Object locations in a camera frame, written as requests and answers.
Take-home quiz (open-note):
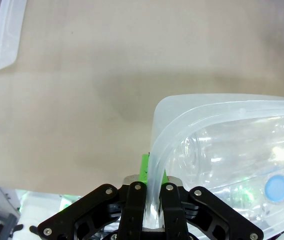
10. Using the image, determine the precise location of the blue capped plastic bottle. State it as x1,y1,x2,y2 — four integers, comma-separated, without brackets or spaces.
221,166,284,226

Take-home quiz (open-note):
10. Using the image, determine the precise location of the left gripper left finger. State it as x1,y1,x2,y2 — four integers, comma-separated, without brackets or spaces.
36,152,150,240

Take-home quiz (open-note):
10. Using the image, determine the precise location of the clear plastic bottle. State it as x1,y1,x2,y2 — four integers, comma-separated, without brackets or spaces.
179,113,284,198

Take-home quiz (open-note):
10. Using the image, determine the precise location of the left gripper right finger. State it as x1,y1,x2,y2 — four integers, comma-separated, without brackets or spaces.
159,169,265,240

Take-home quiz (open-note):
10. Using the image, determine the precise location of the clear plastic container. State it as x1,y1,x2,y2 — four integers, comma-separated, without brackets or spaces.
145,93,284,232
0,0,28,84

